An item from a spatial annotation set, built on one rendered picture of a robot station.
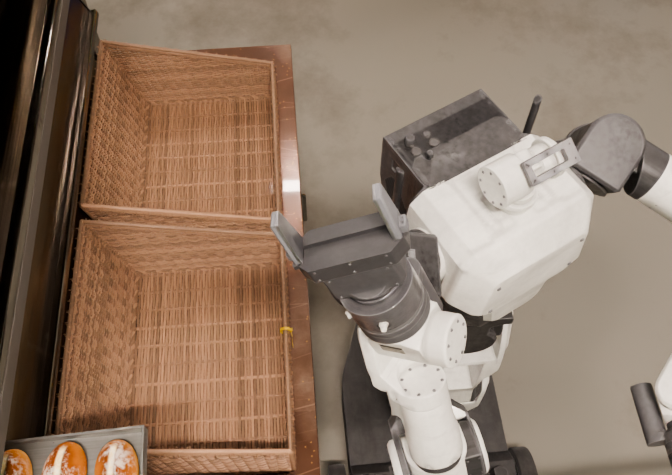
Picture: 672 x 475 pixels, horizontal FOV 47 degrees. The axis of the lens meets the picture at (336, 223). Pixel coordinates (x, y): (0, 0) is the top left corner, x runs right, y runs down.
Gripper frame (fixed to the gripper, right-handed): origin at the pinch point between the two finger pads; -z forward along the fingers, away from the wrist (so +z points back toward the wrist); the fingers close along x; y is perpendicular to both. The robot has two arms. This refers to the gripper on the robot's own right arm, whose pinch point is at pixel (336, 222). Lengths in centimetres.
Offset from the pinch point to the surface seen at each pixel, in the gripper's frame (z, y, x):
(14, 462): 28, 4, -63
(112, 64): 49, -121, -88
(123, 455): 34, 3, -49
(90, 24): 34, -118, -83
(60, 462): 31, 5, -57
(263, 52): 81, -148, -58
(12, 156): 6, -36, -57
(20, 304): 12, -11, -53
